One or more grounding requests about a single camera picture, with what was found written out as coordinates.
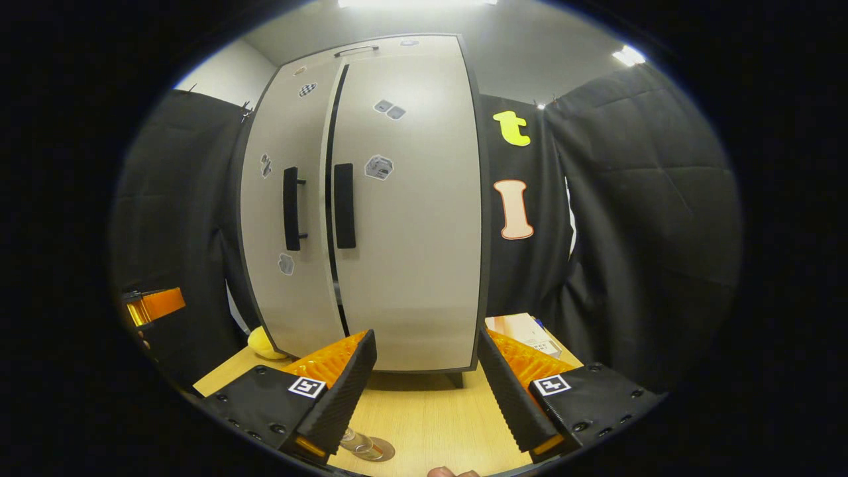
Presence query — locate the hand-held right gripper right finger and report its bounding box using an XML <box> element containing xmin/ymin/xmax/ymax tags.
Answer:
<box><xmin>477</xmin><ymin>327</ymin><xmax>663</xmax><ymax>464</ymax></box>

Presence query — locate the large ceiling light panel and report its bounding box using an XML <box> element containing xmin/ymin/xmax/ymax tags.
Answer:
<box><xmin>338</xmin><ymin>0</ymin><xmax>498</xmax><ymax>9</ymax></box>

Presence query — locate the black backdrop cloth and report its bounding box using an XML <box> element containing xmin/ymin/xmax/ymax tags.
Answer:
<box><xmin>478</xmin><ymin>93</ymin><xmax>574</xmax><ymax>325</ymax></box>

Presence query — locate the white and orange booklet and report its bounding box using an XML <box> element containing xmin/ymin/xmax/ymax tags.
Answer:
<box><xmin>486</xmin><ymin>313</ymin><xmax>562</xmax><ymax>360</ymax></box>

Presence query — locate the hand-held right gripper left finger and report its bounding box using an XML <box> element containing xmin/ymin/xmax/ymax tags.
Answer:
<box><xmin>199</xmin><ymin>329</ymin><xmax>378</xmax><ymax>466</ymax></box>

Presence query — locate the white and grey cabinet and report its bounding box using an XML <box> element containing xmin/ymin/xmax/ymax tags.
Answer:
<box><xmin>235</xmin><ymin>33</ymin><xmax>492</xmax><ymax>388</ymax></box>

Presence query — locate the black door handle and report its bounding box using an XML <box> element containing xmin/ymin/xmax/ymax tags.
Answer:
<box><xmin>283</xmin><ymin>167</ymin><xmax>309</xmax><ymax>252</ymax></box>
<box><xmin>333</xmin><ymin>163</ymin><xmax>357</xmax><ymax>250</ymax></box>

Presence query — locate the yellow soft object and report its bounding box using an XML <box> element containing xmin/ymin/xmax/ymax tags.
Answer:
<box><xmin>247</xmin><ymin>326</ymin><xmax>290</xmax><ymax>360</ymax></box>

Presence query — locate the clear glass bottle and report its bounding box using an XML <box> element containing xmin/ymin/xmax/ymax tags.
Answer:
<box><xmin>341</xmin><ymin>427</ymin><xmax>375</xmax><ymax>458</ymax></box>

